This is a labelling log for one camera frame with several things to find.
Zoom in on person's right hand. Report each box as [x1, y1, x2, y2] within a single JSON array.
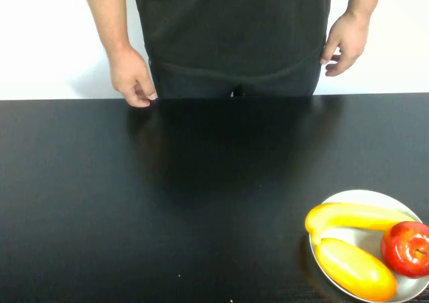
[[107, 46, 158, 109]]

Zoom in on person's left hand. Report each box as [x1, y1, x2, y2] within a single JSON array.
[[320, 11, 371, 78]]

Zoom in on yellow plastic banana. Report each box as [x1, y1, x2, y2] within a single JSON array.
[[304, 201, 416, 246]]

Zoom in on person's right forearm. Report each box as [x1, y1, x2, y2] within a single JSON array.
[[80, 0, 135, 58]]

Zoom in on black trousers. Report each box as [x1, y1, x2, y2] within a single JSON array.
[[149, 58, 323, 99]]

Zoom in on black printed T-shirt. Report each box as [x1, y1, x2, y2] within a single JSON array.
[[132, 0, 332, 80]]

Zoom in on round white plate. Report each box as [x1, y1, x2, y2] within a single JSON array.
[[308, 189, 429, 303]]

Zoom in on red plastic apple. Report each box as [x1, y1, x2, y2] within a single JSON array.
[[380, 221, 429, 279]]

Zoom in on orange-yellow plastic mango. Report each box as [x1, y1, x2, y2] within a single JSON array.
[[314, 237, 398, 302]]

